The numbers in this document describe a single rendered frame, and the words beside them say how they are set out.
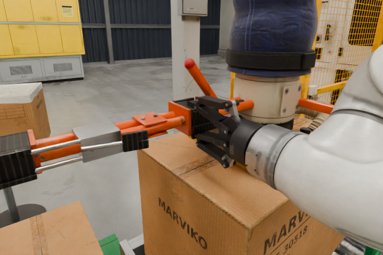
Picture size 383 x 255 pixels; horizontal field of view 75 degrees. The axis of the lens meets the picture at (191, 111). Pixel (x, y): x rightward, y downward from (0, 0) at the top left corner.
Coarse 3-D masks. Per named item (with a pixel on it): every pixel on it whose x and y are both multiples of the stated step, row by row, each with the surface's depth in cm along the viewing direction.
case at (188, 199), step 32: (160, 160) 62; (192, 160) 62; (160, 192) 64; (192, 192) 52; (224, 192) 50; (256, 192) 50; (160, 224) 68; (192, 224) 55; (224, 224) 46; (256, 224) 42; (288, 224) 52; (320, 224) 66
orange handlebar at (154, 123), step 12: (240, 108) 61; (312, 108) 63; (324, 108) 60; (132, 120) 50; (144, 120) 49; (156, 120) 49; (168, 120) 50; (180, 120) 51; (72, 132) 44; (156, 132) 49; (36, 144) 40; (48, 144) 41; (48, 156) 38; (60, 156) 39
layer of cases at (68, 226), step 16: (64, 208) 123; (80, 208) 123; (16, 224) 113; (32, 224) 113; (48, 224) 113; (64, 224) 113; (80, 224) 113; (0, 240) 104; (16, 240) 104; (32, 240) 104; (48, 240) 104; (64, 240) 104; (80, 240) 104; (96, 240) 104
